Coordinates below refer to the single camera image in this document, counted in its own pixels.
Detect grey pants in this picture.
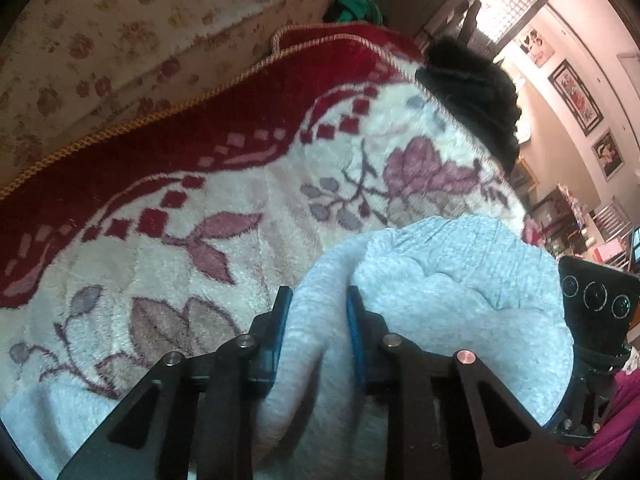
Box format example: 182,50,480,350
250,215,574,480

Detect small framed wall picture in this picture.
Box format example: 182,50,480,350
591,129,626,182

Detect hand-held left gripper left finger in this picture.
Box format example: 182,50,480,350
57,285,296,480

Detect small unframed wall picture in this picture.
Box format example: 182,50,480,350
519,27,557,67

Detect white railing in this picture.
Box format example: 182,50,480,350
592,199,634,262

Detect pink cloth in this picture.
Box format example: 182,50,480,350
575,365,640,472

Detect wooden cabinet with clutter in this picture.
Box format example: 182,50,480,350
529,185,601,257

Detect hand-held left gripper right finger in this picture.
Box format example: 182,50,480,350
345,285,582,480

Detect red and cream floral blanket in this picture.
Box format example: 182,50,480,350
0,25,540,480

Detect black framed floral picture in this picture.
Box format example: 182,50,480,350
548,59,605,137

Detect black fuzzy cloth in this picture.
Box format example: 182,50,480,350
414,37,522,175

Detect green cloth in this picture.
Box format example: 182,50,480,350
322,0,384,27

